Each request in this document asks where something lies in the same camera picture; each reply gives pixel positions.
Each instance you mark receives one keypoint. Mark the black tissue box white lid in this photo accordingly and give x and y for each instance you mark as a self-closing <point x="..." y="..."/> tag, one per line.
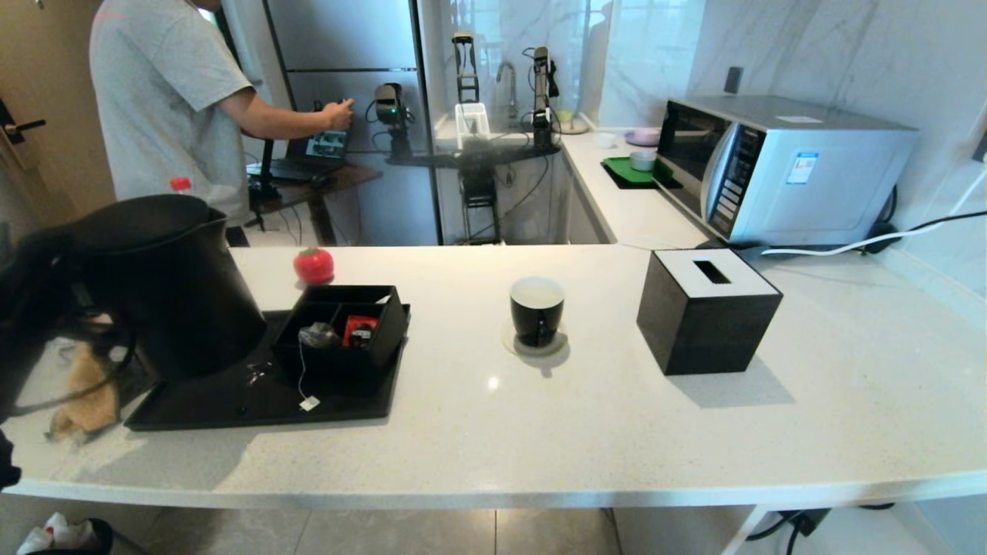
<point x="702" y="331"/>

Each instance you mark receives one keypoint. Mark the silver microwave oven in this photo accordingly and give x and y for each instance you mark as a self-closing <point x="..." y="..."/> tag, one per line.
<point x="810" y="193"/>

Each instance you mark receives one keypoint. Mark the small grey bowl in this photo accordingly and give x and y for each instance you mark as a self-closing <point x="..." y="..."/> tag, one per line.
<point x="641" y="161"/>

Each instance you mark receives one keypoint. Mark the green tray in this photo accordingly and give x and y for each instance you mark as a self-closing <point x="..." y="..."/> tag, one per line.
<point x="624" y="172"/>

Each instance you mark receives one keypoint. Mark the black compartment organizer box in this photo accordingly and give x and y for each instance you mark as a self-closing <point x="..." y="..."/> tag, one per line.
<point x="382" y="351"/>

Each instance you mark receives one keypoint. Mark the brown black oven mitt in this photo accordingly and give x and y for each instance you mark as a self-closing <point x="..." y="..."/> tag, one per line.
<point x="85" y="401"/>

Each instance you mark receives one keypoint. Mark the round wooden board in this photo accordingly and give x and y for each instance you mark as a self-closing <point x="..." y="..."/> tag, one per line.
<point x="577" y="129"/>

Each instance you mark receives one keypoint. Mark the black electric kettle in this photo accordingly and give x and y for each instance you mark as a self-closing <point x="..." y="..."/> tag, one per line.
<point x="185" y="301"/>

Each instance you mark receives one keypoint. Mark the black laptop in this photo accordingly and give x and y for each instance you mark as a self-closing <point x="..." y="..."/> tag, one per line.
<point x="328" y="145"/>

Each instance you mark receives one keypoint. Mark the red packet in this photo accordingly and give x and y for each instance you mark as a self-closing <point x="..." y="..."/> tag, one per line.
<point x="359" y="327"/>

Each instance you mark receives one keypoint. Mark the chrome faucet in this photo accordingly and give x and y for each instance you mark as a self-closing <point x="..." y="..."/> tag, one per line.
<point x="512" y="75"/>

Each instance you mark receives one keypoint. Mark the red tomato shaped timer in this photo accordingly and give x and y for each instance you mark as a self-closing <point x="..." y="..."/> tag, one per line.
<point x="314" y="265"/>

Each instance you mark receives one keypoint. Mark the small yellow bowl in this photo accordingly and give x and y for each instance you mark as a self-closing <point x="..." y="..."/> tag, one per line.
<point x="567" y="117"/>

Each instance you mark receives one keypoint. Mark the black cup white inside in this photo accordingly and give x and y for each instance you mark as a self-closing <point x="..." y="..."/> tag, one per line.
<point x="537" y="318"/>

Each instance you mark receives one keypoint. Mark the steel refrigerator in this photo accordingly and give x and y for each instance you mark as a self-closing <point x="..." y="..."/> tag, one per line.
<point x="347" y="46"/>

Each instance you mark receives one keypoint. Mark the black serving tray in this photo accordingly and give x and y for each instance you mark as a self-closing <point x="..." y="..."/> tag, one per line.
<point x="254" y="405"/>

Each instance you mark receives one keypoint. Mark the black camera with green light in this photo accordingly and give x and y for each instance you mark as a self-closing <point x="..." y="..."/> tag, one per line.
<point x="392" y="102"/>

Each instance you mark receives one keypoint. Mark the black wall socket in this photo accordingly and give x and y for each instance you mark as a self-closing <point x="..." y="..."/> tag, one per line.
<point x="732" y="81"/>

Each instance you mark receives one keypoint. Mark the brown wooden desk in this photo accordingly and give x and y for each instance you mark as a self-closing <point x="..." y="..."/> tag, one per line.
<point x="347" y="179"/>

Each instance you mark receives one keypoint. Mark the plastic water bottle red cap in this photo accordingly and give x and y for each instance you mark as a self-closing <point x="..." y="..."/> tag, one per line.
<point x="180" y="184"/>

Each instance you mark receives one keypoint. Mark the round clear coaster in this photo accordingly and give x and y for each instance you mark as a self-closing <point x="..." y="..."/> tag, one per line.
<point x="511" y="346"/>

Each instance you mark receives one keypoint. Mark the person in grey t-shirt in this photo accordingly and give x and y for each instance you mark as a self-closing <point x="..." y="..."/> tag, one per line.
<point x="162" y="100"/>

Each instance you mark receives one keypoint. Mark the black trash bin with paper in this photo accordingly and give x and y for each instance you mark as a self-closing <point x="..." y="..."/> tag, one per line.
<point x="96" y="536"/>

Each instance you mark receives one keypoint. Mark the purple plate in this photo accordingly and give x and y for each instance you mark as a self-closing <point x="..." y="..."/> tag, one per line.
<point x="642" y="139"/>

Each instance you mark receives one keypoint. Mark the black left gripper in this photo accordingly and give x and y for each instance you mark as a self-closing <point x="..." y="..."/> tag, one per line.
<point x="42" y="293"/>

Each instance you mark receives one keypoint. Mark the small white bowl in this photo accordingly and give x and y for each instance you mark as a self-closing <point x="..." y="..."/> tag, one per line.
<point x="605" y="141"/>

